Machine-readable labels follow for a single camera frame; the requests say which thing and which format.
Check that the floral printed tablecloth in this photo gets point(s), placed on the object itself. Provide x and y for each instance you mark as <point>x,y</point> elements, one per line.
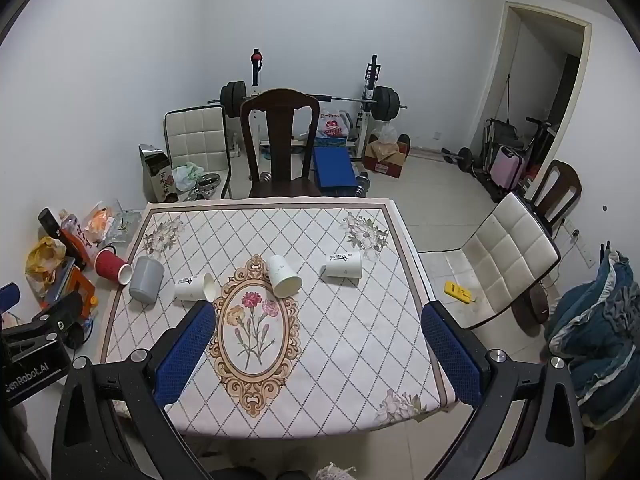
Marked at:
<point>350,320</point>

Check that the metal pan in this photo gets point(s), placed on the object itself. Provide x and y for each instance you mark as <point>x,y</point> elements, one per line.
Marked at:
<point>210,185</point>

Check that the short floor barbell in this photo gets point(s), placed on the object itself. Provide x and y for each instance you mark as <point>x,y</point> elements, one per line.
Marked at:
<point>464,156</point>

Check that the pink suitcase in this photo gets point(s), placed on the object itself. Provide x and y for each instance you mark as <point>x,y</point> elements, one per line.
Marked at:
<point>506,167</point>

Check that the yellow plastic bag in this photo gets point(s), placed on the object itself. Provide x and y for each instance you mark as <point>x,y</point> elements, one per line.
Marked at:
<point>44,260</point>

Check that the green and white plastic bag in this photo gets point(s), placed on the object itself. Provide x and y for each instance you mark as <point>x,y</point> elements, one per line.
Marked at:
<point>186,176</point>

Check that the glass ashtray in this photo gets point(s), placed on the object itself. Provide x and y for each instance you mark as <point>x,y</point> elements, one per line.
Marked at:
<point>122,226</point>

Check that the white power strip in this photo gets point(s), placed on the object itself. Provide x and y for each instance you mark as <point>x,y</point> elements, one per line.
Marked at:
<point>581,244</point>

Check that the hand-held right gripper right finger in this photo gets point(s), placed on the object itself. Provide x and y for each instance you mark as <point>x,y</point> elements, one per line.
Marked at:
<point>452,355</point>

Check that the white paper cup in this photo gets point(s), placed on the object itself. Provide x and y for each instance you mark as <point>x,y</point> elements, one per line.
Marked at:
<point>282,277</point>
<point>345,266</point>
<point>190,288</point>

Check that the black scooter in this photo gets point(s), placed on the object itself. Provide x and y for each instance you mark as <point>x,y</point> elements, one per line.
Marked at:
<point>541,137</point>

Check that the yellow tool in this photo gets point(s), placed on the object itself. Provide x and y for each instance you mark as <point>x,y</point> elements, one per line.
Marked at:
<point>457,292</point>

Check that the white weight bench rack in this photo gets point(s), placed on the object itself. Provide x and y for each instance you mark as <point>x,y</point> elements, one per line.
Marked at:
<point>372,80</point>

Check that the orange box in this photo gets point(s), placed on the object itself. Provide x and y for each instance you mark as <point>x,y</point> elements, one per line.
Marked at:
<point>75,285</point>

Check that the red label bottle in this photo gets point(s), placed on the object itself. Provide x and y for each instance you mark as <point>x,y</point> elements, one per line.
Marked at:
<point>76,232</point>

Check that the blue bench pad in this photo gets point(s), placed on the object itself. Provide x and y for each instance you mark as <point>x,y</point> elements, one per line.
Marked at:
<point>334,170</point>

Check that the red paper cup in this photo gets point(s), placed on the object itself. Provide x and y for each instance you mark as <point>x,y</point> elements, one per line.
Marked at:
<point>111,264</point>

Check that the orange snack bag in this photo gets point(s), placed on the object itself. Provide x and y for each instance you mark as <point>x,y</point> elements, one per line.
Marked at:
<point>97,221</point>

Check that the black barbell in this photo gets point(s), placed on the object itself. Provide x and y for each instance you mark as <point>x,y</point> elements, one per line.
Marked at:
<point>384,102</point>

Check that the dark gift bag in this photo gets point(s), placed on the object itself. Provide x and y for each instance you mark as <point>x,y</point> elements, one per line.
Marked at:
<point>160,180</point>

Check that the blue clothing pile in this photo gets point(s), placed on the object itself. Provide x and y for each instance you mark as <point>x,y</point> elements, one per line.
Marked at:
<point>595,350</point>

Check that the white padded chair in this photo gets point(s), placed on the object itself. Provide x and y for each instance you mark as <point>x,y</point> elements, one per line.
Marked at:
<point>197,140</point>
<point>505,255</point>

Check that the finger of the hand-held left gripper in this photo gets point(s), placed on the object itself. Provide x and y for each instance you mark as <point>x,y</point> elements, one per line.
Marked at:
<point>7,297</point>
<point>57,312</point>

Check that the dark wooden chair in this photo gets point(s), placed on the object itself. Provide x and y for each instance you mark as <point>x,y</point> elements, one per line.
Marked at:
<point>279,110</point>
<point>566,185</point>

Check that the cardboard box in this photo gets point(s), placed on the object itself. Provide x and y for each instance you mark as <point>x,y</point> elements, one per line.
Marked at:
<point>385,162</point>

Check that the folded grey cart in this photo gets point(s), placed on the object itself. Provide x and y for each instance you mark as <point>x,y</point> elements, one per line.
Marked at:
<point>497,135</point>

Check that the clear plastic bag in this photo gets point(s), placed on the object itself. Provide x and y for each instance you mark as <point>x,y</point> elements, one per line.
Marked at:
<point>386,134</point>

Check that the grey cup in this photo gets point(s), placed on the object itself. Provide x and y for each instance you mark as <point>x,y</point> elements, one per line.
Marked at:
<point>146,280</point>

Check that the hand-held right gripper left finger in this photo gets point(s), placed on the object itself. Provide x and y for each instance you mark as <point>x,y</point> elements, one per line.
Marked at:
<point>184,357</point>

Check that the red and white plastic bag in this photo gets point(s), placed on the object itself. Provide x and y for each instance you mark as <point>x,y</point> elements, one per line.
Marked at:
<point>334,127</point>

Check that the small dumbbell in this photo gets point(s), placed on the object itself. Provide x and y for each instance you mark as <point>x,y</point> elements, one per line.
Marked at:
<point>363,185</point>

